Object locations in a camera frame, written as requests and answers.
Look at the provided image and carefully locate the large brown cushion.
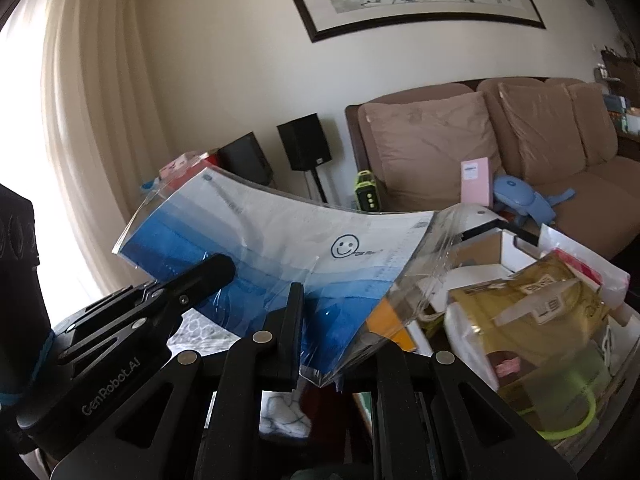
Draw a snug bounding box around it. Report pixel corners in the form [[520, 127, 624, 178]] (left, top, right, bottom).
[[359, 91, 503, 198]]

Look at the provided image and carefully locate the white cardboard divider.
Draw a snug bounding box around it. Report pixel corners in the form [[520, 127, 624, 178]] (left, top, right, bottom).
[[500, 230, 543, 281]]

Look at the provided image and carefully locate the beige curtain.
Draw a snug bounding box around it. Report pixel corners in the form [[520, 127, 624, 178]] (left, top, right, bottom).
[[40, 0, 171, 271]]

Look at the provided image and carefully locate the large cardboard box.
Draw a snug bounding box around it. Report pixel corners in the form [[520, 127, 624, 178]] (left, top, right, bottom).
[[425, 220, 640, 461]]

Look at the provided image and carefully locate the green braided cable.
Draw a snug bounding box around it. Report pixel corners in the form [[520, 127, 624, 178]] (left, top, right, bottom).
[[517, 390, 598, 441]]

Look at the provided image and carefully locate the orange box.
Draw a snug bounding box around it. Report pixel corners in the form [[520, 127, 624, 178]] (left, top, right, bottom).
[[365, 300, 418, 353]]

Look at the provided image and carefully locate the narrow brown cushion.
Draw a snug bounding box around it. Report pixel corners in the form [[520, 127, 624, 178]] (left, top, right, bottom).
[[567, 82, 621, 166]]

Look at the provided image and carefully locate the patterned grey blanket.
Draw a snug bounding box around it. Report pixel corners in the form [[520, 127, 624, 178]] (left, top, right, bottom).
[[165, 305, 312, 442]]

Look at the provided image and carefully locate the black speaker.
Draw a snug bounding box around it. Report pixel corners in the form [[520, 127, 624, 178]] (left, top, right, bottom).
[[277, 113, 332, 172], [218, 132, 274, 186]]

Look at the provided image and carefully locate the medium brown cushion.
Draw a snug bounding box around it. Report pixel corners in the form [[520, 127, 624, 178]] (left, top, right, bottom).
[[497, 82, 586, 186]]

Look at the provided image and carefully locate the wooden shelf cabinet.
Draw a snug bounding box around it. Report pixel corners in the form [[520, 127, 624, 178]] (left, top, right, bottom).
[[595, 47, 640, 141]]

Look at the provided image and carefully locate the black speaker stand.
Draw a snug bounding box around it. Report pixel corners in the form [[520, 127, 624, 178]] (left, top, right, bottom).
[[310, 169, 328, 206]]

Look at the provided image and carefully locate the blue face mask pack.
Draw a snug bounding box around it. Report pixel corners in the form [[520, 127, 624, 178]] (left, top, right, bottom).
[[112, 167, 448, 388]]

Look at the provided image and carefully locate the pink printed box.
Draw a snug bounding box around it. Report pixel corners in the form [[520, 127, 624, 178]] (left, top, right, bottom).
[[159, 151, 201, 178]]

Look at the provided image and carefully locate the green portable radio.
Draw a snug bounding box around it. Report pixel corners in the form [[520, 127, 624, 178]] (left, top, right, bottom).
[[354, 171, 383, 212]]

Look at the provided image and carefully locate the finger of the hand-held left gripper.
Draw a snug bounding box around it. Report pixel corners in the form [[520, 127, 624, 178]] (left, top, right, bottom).
[[57, 254, 236, 366]]

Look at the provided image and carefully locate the brown sofa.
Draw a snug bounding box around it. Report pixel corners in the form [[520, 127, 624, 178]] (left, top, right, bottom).
[[345, 77, 640, 261]]

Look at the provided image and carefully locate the pink flat box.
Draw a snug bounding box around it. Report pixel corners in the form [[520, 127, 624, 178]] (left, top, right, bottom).
[[460, 157, 493, 207]]

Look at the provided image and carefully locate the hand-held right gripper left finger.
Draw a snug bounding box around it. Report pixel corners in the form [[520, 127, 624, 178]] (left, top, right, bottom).
[[50, 282, 306, 480]]

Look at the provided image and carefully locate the white dome lamp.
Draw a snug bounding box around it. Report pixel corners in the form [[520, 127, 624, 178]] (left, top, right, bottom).
[[447, 205, 501, 241]]

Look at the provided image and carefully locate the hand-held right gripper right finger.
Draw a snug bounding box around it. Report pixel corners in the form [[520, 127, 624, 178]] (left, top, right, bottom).
[[349, 346, 578, 480]]

